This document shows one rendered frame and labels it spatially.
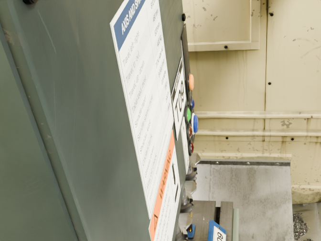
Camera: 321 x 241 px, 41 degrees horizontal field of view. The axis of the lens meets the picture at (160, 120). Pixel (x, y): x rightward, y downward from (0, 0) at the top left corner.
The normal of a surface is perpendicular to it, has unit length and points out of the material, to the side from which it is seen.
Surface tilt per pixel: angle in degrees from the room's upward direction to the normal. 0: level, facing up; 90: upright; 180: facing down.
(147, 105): 90
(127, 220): 90
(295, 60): 89
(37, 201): 90
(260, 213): 24
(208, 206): 0
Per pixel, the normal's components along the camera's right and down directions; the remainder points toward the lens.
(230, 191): -0.18, -0.50
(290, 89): -0.16, 0.59
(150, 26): 0.98, 0.00
